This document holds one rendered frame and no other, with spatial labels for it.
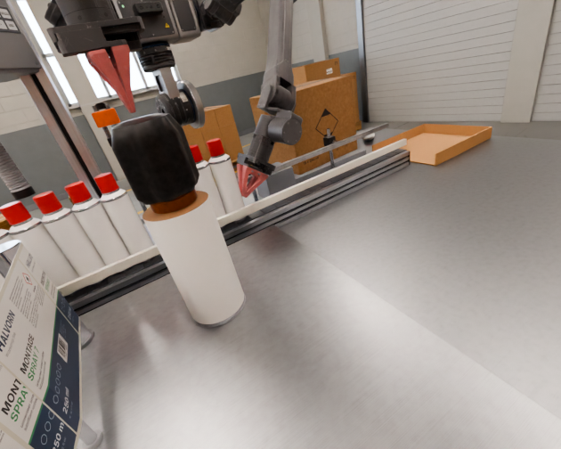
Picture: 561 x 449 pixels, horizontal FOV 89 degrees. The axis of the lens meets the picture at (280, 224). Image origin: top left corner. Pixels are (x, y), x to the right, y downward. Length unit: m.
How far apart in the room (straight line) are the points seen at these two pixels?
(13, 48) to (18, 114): 5.40
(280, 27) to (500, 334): 0.77
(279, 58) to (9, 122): 5.61
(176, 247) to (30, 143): 5.81
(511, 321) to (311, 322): 0.27
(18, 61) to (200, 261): 0.52
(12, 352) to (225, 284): 0.23
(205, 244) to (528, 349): 0.43
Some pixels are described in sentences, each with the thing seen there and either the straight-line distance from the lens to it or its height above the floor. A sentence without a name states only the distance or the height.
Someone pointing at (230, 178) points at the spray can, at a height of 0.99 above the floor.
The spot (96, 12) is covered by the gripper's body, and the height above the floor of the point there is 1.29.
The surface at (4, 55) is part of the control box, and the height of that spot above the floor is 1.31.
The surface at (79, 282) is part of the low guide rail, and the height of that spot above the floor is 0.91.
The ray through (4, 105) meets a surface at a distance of 6.17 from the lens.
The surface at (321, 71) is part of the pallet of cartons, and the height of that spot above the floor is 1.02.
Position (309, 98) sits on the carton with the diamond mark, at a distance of 1.04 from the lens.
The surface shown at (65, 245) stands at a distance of 0.69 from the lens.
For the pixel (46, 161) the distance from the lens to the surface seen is 6.17.
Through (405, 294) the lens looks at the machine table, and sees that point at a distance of 0.53.
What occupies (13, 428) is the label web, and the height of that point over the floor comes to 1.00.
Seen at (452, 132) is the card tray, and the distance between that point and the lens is 1.33.
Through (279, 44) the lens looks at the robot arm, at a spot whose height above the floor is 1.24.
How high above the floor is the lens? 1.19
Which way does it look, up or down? 28 degrees down
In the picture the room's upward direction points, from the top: 14 degrees counter-clockwise
